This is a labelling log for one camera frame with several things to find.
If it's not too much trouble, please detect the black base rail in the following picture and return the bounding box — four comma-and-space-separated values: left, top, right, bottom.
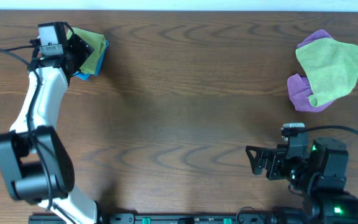
28, 212, 307, 224

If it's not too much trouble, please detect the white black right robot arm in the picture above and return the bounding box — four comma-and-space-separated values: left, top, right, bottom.
246, 137, 358, 223

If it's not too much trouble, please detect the purple cloth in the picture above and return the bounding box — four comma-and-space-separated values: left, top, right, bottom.
287, 29, 333, 113

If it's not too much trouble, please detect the olive green cloth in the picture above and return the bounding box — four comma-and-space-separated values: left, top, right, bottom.
295, 37, 358, 107

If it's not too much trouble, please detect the folded blue cloth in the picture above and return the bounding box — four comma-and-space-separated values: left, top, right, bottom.
73, 40, 109, 80

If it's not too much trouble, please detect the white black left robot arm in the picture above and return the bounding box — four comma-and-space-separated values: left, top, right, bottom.
0, 22, 101, 223

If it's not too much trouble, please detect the light green cloth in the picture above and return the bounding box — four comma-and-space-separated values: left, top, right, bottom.
67, 27, 106, 77

